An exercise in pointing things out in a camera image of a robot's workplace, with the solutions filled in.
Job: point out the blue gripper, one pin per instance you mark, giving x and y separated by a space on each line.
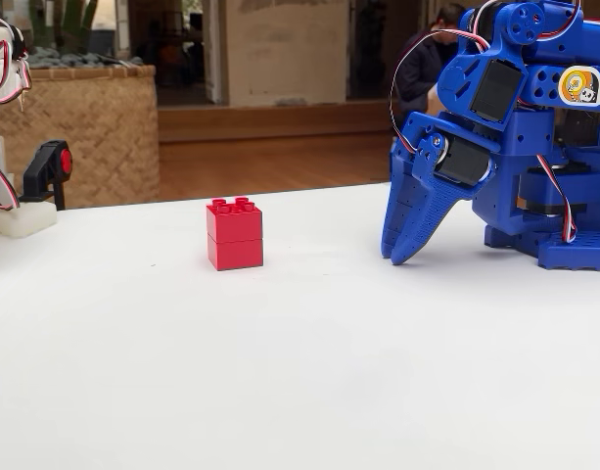
462 165

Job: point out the red lego bricks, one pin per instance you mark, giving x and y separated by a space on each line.
235 235

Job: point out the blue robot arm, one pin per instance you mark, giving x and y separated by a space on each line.
534 161

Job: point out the person in dark jacket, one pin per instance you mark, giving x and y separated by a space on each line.
422 68

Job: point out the woven wicker planter basket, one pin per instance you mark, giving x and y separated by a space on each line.
94 137

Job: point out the black clamp with red knob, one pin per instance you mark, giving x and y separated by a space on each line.
45 171

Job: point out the green cactus plants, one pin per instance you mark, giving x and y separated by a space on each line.
69 19

